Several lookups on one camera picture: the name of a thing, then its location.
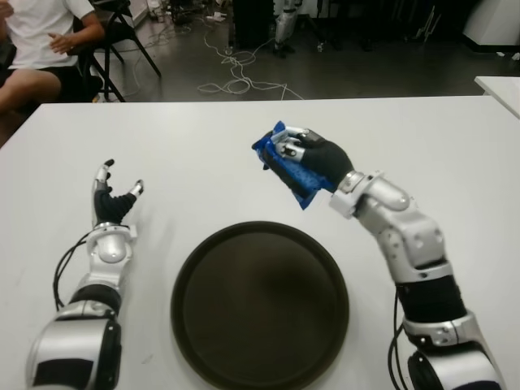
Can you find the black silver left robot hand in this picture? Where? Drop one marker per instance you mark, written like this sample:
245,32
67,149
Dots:
106,205

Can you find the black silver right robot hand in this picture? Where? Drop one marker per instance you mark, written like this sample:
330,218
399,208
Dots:
329,160

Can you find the blue Oreo cookie packet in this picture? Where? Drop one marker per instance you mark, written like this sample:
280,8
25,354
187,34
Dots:
308,178

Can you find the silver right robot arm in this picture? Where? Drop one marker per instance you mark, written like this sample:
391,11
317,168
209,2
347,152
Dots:
410,231

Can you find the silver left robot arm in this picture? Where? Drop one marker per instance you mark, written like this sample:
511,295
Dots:
69,345

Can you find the silver humanoid robot leg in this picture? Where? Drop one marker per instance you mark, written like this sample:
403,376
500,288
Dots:
283,24

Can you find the black cabinet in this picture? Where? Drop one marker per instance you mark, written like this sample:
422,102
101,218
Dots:
252,24

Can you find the round dark brown tray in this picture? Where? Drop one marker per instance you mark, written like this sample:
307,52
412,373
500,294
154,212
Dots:
260,308

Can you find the black folding chair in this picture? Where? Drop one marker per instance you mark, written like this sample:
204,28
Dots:
122,32

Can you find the seated person in white shirt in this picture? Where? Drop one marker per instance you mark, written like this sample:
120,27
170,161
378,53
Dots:
36,32

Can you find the white side table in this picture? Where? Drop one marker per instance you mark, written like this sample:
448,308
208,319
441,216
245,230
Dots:
503,87

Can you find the white paper scraps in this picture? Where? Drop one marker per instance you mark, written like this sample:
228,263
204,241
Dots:
508,55

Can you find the white machine base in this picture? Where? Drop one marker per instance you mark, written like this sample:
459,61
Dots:
495,20

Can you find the person holding phone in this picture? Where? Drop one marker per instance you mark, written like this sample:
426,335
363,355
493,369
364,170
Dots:
5,9

